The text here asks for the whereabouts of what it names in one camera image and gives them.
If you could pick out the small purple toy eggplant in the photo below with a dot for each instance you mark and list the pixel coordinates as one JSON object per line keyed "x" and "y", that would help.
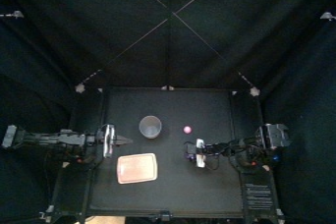
{"x": 188, "y": 157}

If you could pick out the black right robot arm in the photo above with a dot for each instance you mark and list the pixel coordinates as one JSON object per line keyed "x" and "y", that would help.
{"x": 254, "y": 141}

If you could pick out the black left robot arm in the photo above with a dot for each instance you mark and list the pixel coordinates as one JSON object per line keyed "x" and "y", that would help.
{"x": 52, "y": 139}

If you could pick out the pink rectangular plate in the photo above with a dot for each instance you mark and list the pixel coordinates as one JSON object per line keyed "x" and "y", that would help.
{"x": 136, "y": 168}

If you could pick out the small pink ball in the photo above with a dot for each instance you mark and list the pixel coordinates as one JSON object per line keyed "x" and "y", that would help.
{"x": 187, "y": 129}

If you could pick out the grey round cup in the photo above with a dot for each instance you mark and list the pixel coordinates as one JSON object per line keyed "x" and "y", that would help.
{"x": 151, "y": 127}

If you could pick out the black table edge clamp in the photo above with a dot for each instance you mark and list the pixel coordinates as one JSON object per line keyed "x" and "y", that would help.
{"x": 164, "y": 216}

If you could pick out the white text label sticker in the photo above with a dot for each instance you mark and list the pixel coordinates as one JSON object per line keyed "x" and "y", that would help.
{"x": 258, "y": 196}

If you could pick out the black cloth backdrop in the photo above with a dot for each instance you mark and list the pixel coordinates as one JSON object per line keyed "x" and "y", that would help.
{"x": 168, "y": 28}

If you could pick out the silver frame corner bracket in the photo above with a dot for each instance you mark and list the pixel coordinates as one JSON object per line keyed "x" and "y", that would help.
{"x": 255, "y": 91}
{"x": 14, "y": 14}
{"x": 327, "y": 15}
{"x": 167, "y": 87}
{"x": 79, "y": 87}

